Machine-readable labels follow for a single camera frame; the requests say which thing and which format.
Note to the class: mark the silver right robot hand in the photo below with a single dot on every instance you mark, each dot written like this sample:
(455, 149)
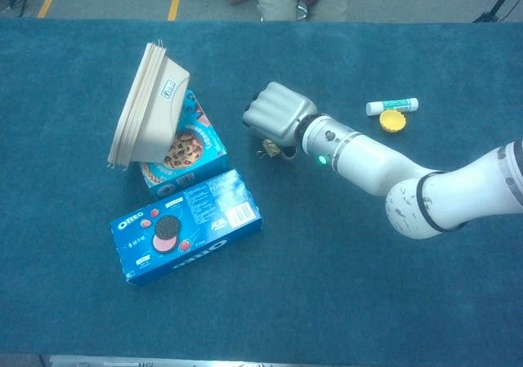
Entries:
(278, 113)

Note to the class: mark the gold binder clip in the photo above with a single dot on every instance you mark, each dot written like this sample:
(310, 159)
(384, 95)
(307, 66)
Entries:
(270, 148)

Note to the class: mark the white green glue stick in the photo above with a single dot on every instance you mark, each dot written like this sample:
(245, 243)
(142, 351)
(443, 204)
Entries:
(392, 106)

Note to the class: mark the yellow object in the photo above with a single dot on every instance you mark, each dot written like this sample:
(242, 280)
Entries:
(393, 121)

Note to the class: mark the beige lidded lunch box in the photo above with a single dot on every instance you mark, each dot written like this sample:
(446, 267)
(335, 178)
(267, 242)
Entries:
(155, 113)

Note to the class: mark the blue Oreo box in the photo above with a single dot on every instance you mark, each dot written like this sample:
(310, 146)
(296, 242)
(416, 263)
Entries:
(196, 228)

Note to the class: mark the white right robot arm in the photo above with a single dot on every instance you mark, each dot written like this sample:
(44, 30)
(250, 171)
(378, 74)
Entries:
(367, 158)

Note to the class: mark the light blue cookie box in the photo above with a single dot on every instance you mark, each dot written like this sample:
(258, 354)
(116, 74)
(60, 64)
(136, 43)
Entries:
(196, 166)

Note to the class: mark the shiny metal handheld object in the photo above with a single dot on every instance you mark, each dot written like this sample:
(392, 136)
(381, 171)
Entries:
(301, 10)

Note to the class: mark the blue felt table cloth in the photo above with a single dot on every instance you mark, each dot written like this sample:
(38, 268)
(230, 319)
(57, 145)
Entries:
(122, 310)

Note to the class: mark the metal table frame rail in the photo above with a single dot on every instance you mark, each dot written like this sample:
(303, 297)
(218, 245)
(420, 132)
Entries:
(122, 361)

